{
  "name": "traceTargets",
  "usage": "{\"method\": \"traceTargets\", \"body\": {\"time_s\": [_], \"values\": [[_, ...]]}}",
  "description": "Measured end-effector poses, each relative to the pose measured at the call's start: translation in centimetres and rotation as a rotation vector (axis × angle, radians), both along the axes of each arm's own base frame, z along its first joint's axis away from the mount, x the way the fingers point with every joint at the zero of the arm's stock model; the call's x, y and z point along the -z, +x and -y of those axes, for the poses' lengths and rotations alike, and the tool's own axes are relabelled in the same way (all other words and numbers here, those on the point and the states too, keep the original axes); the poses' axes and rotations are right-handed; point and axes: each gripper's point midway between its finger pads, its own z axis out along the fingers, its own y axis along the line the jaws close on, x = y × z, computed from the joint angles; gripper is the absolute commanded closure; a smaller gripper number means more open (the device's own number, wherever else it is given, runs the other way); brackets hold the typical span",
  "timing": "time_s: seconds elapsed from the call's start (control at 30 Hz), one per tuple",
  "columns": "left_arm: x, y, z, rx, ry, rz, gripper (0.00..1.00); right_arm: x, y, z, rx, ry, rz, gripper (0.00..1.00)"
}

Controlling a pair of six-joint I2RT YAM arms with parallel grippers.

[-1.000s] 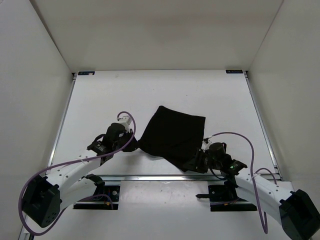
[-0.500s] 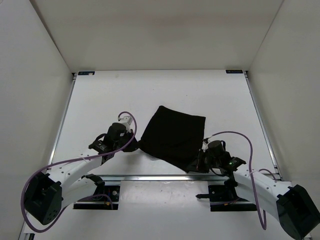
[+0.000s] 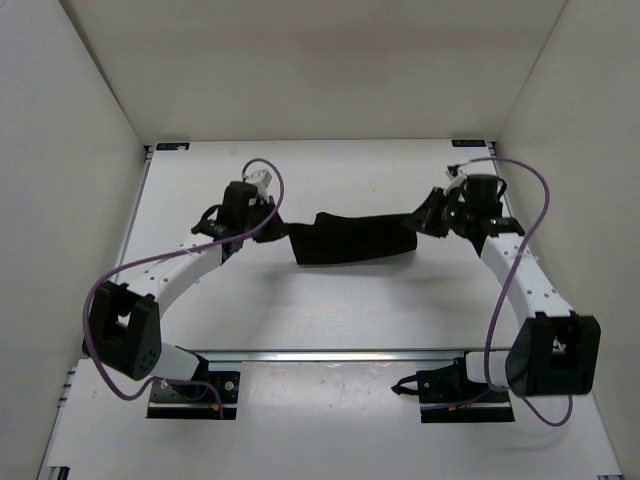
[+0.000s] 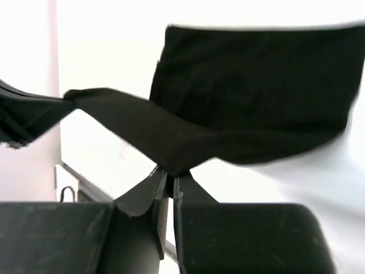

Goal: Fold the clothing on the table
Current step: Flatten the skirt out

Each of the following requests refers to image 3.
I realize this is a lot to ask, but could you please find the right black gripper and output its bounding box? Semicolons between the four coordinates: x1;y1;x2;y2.
400;188;473;239

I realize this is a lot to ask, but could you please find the black skirt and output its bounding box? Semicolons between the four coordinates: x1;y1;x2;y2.
287;212;418;266

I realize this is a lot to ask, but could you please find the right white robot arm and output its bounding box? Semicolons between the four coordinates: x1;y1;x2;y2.
404;171;601;401

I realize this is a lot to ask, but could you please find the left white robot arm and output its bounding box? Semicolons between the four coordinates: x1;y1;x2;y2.
85;170;284;398

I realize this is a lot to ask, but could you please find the right blue corner label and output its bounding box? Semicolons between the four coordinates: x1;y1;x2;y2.
451;139;486;148

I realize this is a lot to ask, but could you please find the blue corner label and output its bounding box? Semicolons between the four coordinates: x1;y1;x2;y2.
155;142;190;151
451;139;486;148

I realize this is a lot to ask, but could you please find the left blue corner label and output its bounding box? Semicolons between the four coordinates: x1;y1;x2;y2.
155;142;190;151

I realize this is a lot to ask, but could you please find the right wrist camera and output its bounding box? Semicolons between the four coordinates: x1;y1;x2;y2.
445;165;467;194

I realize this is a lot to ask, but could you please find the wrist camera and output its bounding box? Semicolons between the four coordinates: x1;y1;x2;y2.
244;169;272;197
445;165;467;194

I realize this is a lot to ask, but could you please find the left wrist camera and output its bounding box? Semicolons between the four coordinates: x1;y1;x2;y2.
244;169;272;197

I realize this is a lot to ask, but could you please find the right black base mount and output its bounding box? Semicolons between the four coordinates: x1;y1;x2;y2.
391;357;515;425

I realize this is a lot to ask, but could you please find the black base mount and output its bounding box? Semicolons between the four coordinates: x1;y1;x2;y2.
391;357;515;425
146;367;241;421

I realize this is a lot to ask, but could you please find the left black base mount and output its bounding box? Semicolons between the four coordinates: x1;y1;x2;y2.
146;367;241;421

